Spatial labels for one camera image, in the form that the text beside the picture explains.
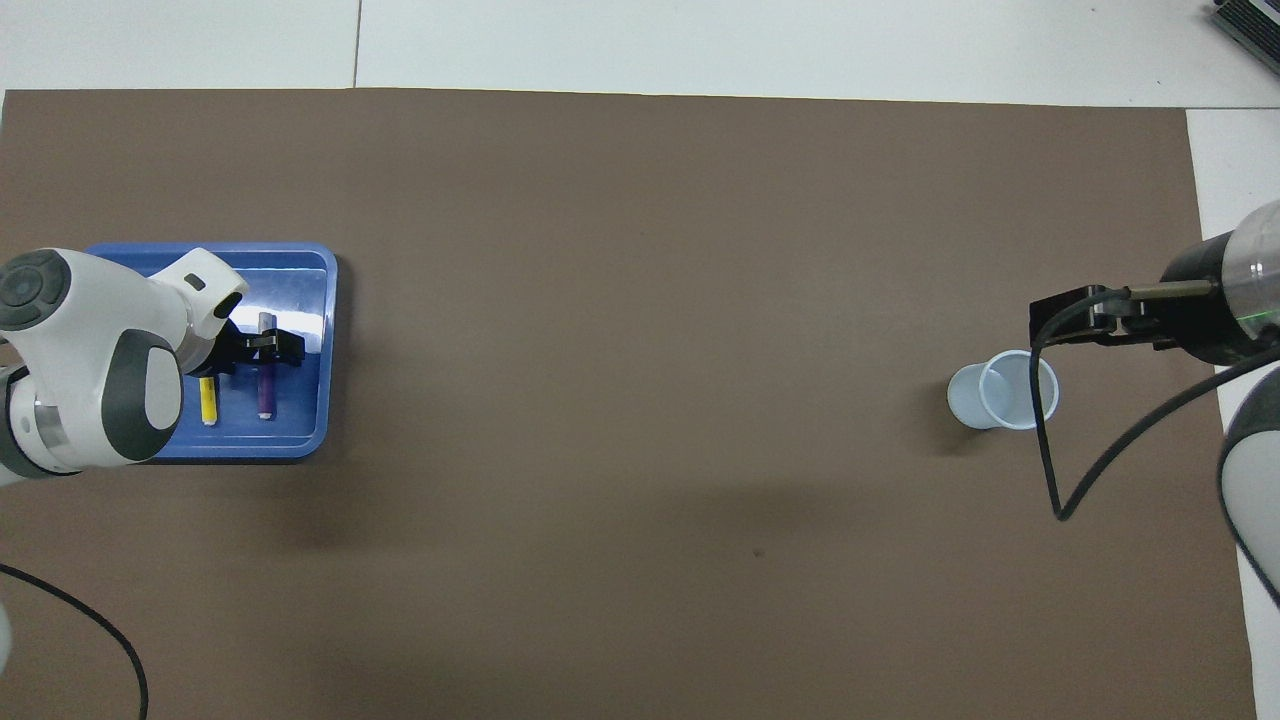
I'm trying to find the purple marker pen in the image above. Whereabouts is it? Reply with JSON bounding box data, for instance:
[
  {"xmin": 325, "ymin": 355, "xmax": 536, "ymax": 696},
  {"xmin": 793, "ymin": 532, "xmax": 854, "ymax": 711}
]
[{"xmin": 257, "ymin": 311, "xmax": 279, "ymax": 422}]

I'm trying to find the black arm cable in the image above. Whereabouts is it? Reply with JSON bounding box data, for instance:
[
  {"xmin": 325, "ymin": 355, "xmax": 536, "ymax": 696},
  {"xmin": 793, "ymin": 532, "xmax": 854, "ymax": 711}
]
[
  {"xmin": 0, "ymin": 562, "xmax": 151, "ymax": 720},
  {"xmin": 1029, "ymin": 282, "xmax": 1280, "ymax": 524}
]

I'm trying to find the blue plastic tray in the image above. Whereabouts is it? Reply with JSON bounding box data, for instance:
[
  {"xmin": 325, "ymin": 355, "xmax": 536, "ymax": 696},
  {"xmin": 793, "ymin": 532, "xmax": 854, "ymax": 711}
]
[{"xmin": 85, "ymin": 241, "xmax": 339, "ymax": 462}]

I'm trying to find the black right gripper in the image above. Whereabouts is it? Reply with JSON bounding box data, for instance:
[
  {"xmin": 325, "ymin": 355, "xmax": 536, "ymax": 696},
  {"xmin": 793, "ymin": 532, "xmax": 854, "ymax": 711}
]
[{"xmin": 1030, "ymin": 235, "xmax": 1241, "ymax": 367}]

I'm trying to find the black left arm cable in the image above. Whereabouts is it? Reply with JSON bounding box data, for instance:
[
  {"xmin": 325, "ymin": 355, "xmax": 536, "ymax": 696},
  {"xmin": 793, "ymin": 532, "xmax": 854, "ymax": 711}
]
[{"xmin": 0, "ymin": 562, "xmax": 151, "ymax": 720}]

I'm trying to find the translucent plastic cup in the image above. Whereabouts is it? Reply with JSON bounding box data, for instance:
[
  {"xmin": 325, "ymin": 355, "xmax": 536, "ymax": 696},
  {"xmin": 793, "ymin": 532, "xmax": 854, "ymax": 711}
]
[{"xmin": 946, "ymin": 349, "xmax": 1061, "ymax": 432}]

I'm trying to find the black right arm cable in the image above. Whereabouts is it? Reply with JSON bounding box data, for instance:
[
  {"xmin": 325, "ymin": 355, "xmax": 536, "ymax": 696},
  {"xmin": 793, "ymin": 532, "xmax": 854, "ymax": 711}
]
[{"xmin": 1029, "ymin": 282, "xmax": 1280, "ymax": 524}]

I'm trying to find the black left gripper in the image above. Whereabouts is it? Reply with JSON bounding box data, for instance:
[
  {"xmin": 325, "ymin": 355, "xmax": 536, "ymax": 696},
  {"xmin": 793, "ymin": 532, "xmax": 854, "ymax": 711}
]
[{"xmin": 208, "ymin": 318, "xmax": 307, "ymax": 381}]

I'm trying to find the brown table mat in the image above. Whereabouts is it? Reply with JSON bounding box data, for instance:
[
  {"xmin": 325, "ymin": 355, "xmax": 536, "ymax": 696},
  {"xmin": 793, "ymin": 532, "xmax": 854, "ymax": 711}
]
[{"xmin": 0, "ymin": 88, "xmax": 1259, "ymax": 720}]

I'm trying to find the grey laptop corner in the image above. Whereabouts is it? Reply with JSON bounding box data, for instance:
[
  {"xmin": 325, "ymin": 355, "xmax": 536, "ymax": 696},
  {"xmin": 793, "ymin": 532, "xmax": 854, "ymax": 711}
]
[{"xmin": 1208, "ymin": 0, "xmax": 1280, "ymax": 77}]

